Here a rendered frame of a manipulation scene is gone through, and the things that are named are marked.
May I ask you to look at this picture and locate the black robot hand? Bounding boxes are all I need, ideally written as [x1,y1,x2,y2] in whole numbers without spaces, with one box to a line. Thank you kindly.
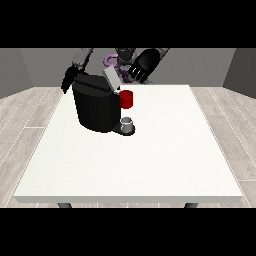
[127,48,163,84]
[60,65,84,95]

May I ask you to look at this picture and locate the pale grey machine lid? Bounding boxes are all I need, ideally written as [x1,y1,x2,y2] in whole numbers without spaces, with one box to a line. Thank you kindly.
[102,66,122,92]

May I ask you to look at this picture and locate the black coffee machine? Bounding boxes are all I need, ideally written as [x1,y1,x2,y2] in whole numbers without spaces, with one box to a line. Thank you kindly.
[71,74,136,136]

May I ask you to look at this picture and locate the red pod holder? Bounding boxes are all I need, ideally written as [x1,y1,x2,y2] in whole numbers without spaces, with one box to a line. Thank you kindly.
[119,89,134,110]

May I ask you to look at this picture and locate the grey robot trunk purple rings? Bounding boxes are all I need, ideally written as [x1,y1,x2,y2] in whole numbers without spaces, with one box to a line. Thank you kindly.
[103,48,155,85]

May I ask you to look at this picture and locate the small grey cup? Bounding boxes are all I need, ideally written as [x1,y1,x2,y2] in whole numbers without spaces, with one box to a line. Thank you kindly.
[120,116,135,133]

